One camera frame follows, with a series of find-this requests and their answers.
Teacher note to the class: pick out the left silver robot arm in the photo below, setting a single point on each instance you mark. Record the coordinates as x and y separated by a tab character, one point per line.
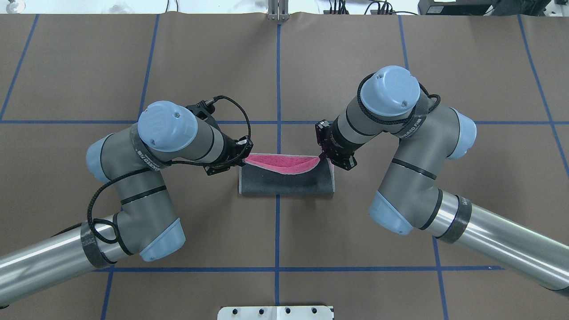
132	212

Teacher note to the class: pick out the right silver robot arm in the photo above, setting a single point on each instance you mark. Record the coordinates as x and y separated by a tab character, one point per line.
393	101

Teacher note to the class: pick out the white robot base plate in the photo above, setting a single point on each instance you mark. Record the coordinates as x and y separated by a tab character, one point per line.
299	312

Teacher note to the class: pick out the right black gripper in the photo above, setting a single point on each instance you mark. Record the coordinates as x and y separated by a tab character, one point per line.
340	144

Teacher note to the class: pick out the aluminium camera mast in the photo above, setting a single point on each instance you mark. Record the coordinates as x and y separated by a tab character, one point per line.
278	10

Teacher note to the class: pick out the black electronics box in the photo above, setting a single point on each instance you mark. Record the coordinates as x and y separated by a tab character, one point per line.
453	7

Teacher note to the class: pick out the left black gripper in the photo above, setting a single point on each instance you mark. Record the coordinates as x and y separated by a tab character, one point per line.
228	149

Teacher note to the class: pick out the pink and grey towel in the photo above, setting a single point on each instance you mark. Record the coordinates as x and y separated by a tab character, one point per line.
281	174

